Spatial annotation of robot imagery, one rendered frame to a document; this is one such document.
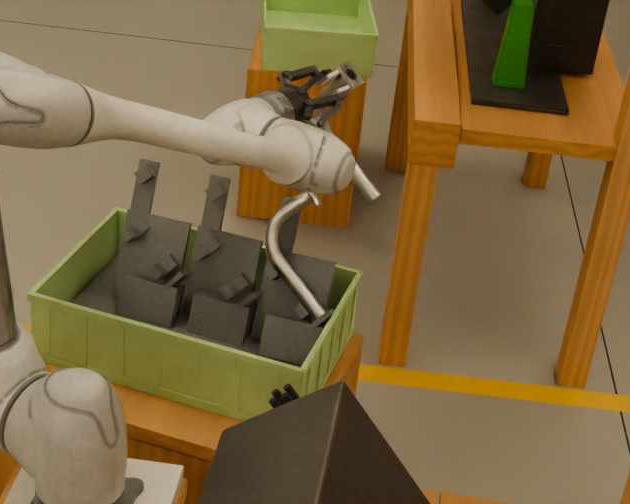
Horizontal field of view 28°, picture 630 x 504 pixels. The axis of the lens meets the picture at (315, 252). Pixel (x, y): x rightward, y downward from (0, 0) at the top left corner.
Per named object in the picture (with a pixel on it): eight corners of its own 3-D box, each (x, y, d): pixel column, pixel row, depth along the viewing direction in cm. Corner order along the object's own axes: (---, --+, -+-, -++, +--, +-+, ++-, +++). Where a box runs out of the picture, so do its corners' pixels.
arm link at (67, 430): (82, 529, 208) (79, 424, 197) (4, 483, 216) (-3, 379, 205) (146, 479, 220) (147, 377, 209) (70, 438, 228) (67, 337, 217)
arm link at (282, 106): (260, 87, 230) (279, 78, 234) (232, 112, 236) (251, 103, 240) (288, 128, 229) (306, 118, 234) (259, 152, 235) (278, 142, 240)
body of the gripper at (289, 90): (302, 120, 234) (330, 106, 241) (276, 82, 234) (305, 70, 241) (279, 140, 239) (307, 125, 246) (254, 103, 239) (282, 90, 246)
